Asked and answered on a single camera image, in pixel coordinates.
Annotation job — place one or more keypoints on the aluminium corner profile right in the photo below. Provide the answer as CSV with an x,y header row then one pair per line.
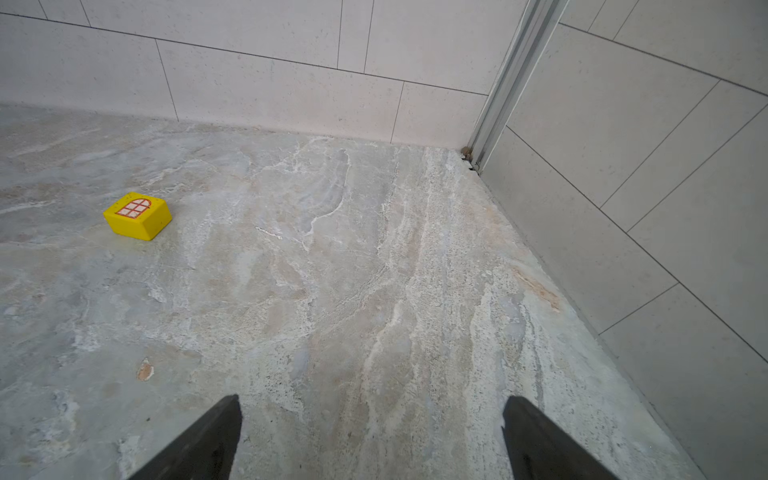
x,y
534,31

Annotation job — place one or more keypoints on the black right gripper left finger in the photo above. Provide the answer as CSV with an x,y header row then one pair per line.
x,y
205,450

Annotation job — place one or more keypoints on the yellow toy block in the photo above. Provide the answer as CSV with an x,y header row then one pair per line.
x,y
138,216

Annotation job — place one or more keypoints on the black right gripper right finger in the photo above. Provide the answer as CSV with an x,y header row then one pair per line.
x,y
539,449

